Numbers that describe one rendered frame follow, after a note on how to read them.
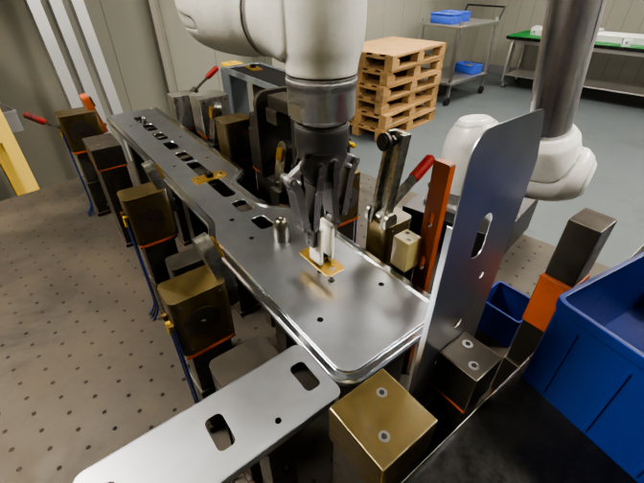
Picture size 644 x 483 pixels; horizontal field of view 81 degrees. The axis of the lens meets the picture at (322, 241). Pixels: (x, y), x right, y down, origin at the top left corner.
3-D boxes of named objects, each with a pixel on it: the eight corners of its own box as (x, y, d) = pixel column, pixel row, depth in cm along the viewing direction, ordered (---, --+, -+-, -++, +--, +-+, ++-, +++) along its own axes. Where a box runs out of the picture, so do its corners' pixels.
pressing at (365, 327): (96, 120, 137) (95, 115, 136) (158, 108, 148) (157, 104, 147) (343, 398, 48) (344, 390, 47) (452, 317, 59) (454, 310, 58)
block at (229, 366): (218, 467, 69) (186, 372, 52) (274, 427, 75) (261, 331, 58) (238, 503, 64) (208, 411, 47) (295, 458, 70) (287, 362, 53)
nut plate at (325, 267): (298, 253, 67) (298, 247, 66) (315, 244, 69) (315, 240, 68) (328, 278, 61) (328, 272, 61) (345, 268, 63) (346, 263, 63)
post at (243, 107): (235, 178, 162) (218, 68, 137) (250, 173, 166) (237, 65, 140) (242, 185, 158) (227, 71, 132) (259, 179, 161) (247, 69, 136)
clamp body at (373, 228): (355, 337, 93) (364, 215, 72) (382, 319, 98) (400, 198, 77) (373, 355, 89) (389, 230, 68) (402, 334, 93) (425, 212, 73)
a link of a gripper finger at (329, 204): (315, 154, 55) (323, 151, 56) (321, 217, 63) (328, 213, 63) (332, 163, 53) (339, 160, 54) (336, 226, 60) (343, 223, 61)
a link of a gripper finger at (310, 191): (328, 165, 53) (319, 167, 52) (322, 233, 59) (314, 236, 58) (310, 155, 55) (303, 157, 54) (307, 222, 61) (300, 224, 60)
